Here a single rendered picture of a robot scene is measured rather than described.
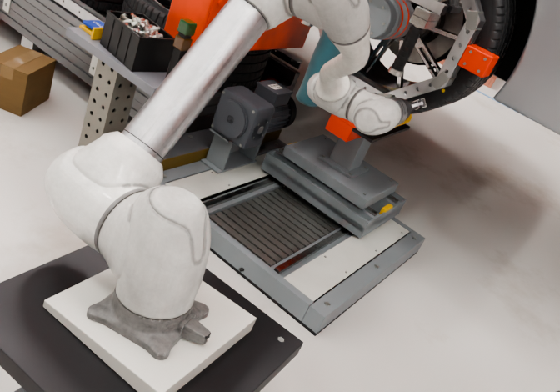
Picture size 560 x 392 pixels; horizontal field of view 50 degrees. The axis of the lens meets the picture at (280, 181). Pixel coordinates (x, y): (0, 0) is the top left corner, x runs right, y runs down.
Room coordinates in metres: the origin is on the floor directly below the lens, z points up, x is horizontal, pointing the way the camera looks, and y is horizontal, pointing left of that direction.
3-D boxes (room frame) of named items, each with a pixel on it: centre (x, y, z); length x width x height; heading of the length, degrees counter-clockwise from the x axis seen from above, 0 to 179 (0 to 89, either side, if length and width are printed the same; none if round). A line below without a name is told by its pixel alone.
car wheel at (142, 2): (2.54, 0.59, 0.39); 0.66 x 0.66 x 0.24
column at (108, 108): (1.85, 0.64, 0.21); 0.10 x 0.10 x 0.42; 65
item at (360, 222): (2.22, -0.21, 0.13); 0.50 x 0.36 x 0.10; 65
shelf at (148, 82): (1.83, 0.62, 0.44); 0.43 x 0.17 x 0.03; 65
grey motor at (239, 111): (2.16, 0.16, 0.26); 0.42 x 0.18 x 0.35; 155
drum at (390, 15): (2.00, -0.10, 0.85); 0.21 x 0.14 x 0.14; 155
